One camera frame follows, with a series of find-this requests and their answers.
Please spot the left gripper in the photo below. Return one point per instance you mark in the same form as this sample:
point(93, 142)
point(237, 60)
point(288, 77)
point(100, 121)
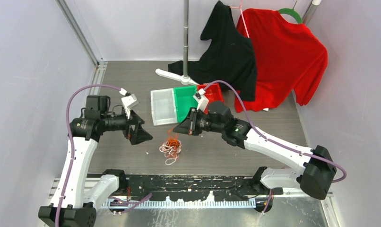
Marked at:
point(138, 134)

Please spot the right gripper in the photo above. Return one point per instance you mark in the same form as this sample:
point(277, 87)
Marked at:
point(189, 127)

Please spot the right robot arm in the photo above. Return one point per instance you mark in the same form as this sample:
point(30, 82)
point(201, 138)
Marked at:
point(309, 169)

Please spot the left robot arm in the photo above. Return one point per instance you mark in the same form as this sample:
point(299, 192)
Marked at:
point(71, 205)

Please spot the green plastic bin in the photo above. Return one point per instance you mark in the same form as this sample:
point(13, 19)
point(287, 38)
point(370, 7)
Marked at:
point(184, 100)

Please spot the white plastic bin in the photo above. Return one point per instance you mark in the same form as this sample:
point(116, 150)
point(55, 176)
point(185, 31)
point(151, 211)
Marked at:
point(163, 107)

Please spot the red plastic bin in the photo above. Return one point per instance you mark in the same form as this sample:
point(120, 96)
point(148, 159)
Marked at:
point(213, 92)

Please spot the white rack base foot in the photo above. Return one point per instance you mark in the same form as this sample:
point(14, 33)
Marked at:
point(174, 76)

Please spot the black t-shirt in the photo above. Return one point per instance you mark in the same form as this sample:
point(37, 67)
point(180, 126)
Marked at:
point(230, 56)

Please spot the garment rack pole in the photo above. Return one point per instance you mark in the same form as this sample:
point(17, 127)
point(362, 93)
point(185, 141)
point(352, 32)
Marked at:
point(185, 39)

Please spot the red t-shirt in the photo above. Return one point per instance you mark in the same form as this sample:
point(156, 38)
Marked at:
point(289, 59)

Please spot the pink hanger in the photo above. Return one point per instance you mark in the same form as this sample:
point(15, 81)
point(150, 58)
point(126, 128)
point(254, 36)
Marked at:
point(242, 16)

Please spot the green hanger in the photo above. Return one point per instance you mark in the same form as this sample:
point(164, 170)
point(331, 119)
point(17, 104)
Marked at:
point(291, 12)

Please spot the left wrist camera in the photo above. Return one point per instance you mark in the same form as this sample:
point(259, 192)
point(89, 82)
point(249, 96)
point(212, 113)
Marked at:
point(129, 101)

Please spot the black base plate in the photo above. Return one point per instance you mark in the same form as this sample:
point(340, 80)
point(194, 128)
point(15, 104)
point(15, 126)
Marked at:
point(190, 187)

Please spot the aluminium frame rail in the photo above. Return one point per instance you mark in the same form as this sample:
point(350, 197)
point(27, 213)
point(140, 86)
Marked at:
point(77, 30)

